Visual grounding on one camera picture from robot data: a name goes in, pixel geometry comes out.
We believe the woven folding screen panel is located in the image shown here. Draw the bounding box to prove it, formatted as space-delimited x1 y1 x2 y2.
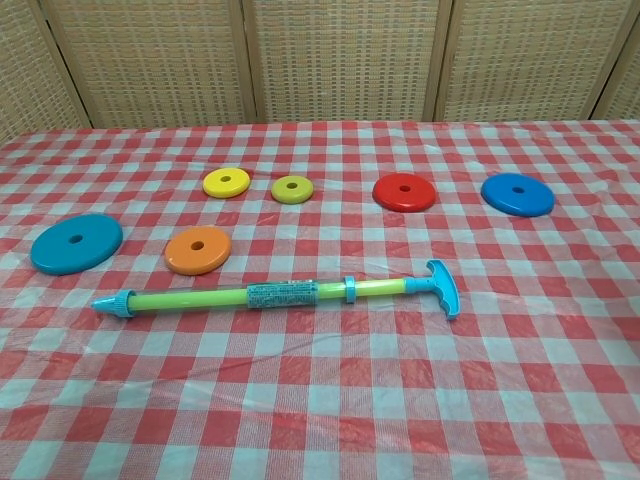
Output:
0 0 94 145
593 0 640 121
434 0 637 123
42 0 260 130
243 0 453 124

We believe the orange plastic disc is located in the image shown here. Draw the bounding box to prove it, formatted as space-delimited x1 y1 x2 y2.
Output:
164 225 233 276

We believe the large teal plastic disc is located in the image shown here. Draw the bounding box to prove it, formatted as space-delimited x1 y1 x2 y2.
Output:
29 213 124 277

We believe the red white checkered tablecloth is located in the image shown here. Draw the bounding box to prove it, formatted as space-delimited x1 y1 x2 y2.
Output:
0 118 640 480

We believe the small olive green disc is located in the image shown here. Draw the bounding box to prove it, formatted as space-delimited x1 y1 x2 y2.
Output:
270 175 315 205

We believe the green and blue water pump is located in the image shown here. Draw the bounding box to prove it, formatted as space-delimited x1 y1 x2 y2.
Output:
91 259 464 322

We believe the red plastic disc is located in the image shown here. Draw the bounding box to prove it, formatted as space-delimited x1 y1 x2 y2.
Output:
372 172 437 213

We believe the yellow plastic disc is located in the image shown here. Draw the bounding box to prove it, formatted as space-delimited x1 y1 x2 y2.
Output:
202 167 251 199

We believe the blue plastic disc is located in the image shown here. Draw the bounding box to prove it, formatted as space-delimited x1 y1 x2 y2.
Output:
480 172 556 218

